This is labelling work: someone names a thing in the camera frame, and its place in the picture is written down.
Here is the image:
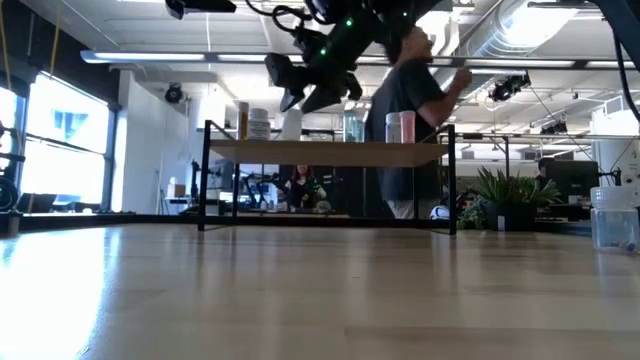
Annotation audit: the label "silver ventilation duct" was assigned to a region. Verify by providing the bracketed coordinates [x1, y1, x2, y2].
[439, 0, 581, 104]

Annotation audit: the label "yellow hanging cable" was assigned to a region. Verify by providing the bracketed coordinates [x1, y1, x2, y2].
[0, 0, 12, 91]
[48, 0, 64, 76]

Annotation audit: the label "clear medicine bottle white cap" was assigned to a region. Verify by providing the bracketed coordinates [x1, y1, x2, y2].
[589, 185, 640, 253]

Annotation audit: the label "pink translucent medicine bottle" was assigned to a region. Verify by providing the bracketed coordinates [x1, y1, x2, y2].
[399, 109, 418, 145]

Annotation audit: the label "black equipment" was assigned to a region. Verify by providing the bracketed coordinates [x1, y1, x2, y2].
[0, 119, 25, 237]

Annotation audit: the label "pale whitish medicine bottle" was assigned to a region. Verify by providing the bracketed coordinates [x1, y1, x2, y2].
[384, 112, 403, 145]

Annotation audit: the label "black computer monitor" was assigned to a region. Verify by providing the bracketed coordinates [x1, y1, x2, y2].
[543, 159, 600, 199]

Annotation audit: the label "black aluminium rig frame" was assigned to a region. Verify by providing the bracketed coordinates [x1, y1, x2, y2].
[19, 212, 594, 236]

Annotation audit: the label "black track light cluster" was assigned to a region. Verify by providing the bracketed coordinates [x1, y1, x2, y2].
[538, 119, 570, 136]
[487, 73, 533, 104]

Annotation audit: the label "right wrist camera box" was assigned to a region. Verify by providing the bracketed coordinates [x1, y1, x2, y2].
[263, 51, 302, 93]

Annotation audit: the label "potted green plant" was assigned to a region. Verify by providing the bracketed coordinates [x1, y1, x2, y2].
[457, 166, 564, 233]

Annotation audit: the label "wooden shelf black legs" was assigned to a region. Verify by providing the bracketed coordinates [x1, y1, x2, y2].
[197, 119, 459, 236]

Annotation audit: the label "person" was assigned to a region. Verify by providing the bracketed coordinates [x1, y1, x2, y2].
[363, 24, 474, 220]
[533, 156, 557, 192]
[277, 164, 329, 212]

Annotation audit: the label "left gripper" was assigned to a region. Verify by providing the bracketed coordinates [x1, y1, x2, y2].
[164, 0, 238, 21]

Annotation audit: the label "large glass window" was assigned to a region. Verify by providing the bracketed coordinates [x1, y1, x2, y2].
[0, 72, 120, 215]

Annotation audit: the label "white labelled medicine bottle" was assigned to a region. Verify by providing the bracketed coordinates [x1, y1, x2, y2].
[247, 107, 273, 142]

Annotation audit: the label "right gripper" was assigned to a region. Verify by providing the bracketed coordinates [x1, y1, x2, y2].
[279, 29, 364, 115]

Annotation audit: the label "long ceiling light bar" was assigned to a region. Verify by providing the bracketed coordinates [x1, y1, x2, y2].
[79, 49, 640, 71]

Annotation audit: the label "black cabinet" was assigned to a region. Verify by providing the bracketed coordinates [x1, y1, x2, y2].
[333, 166, 419, 222]

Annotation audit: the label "slim yellow medicine tube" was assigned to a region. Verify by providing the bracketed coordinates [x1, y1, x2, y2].
[236, 101, 250, 142]

